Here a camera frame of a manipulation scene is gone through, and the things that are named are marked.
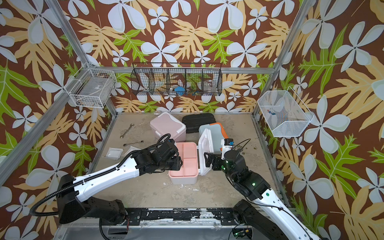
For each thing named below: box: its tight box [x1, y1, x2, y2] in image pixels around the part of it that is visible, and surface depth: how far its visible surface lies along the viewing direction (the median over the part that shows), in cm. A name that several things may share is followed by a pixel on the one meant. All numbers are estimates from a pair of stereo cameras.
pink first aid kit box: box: [150, 112, 187, 143], surface depth 96 cm
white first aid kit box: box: [168, 128, 215, 185], surface depth 81 cm
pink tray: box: [169, 142, 198, 177], surface depth 81 cm
